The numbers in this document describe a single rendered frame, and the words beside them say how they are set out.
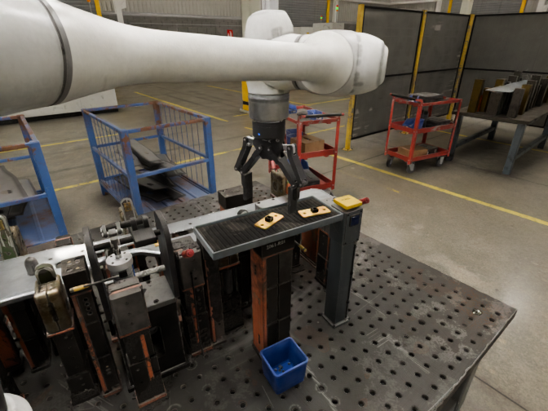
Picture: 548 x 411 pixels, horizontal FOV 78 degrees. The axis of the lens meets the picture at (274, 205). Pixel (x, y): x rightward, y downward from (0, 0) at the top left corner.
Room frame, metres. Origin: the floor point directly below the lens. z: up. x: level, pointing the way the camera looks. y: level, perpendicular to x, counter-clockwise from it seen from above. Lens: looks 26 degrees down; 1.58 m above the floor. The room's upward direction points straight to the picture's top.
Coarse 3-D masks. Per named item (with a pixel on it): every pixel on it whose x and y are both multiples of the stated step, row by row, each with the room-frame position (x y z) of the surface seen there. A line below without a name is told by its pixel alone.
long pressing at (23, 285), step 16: (304, 192) 1.30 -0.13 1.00; (320, 192) 1.30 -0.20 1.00; (240, 208) 1.15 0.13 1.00; (176, 224) 1.03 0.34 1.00; (192, 224) 1.03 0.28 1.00; (32, 256) 0.84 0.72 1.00; (48, 256) 0.84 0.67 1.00; (64, 256) 0.84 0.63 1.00; (160, 256) 0.85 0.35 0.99; (0, 272) 0.76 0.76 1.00; (16, 272) 0.76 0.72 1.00; (0, 288) 0.69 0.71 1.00; (16, 288) 0.69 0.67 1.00; (32, 288) 0.69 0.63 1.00; (0, 304) 0.64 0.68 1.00
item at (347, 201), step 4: (344, 196) 0.92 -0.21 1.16; (348, 196) 0.92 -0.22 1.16; (336, 200) 0.89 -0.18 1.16; (340, 200) 0.89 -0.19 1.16; (344, 200) 0.89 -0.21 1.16; (348, 200) 0.89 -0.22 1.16; (352, 200) 0.89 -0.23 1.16; (356, 200) 0.89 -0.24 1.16; (340, 204) 0.87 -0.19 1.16; (344, 204) 0.86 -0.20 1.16; (348, 204) 0.86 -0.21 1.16; (352, 204) 0.86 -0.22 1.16; (356, 204) 0.87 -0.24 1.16; (360, 204) 0.88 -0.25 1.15; (344, 208) 0.86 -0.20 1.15; (348, 208) 0.85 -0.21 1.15
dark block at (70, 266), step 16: (80, 256) 0.66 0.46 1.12; (64, 272) 0.60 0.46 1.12; (80, 272) 0.61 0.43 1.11; (80, 304) 0.60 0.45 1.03; (96, 304) 0.65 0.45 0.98; (80, 320) 0.60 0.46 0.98; (96, 320) 0.62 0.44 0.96; (96, 336) 0.61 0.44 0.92; (96, 352) 0.60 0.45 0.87; (96, 368) 0.60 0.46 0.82; (112, 368) 0.61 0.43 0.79; (112, 384) 0.61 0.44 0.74
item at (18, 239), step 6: (12, 228) 0.92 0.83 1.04; (18, 228) 0.94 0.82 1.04; (12, 234) 0.90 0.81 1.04; (18, 234) 0.92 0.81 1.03; (18, 240) 0.89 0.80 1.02; (18, 246) 0.88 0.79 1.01; (24, 246) 0.94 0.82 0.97; (0, 252) 0.86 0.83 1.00; (24, 252) 0.91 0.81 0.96; (36, 306) 0.87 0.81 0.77
